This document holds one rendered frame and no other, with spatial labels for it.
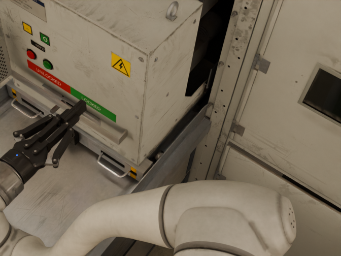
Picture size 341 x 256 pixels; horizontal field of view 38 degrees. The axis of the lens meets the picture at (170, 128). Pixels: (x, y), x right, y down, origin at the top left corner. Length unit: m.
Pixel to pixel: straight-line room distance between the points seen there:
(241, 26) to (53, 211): 0.74
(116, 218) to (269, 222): 0.25
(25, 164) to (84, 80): 0.34
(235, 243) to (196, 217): 0.07
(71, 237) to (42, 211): 0.58
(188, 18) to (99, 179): 0.59
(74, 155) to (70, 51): 0.40
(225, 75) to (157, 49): 0.44
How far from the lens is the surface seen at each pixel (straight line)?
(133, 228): 0.78
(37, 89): 1.46
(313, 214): 1.74
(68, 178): 1.53
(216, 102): 1.60
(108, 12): 1.18
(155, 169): 1.51
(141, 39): 1.12
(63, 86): 1.43
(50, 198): 1.50
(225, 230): 0.67
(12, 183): 1.07
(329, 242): 1.83
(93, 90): 1.33
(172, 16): 1.17
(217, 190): 0.71
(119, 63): 1.18
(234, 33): 1.39
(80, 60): 1.28
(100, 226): 0.83
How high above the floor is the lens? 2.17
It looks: 54 degrees down
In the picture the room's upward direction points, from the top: 10 degrees clockwise
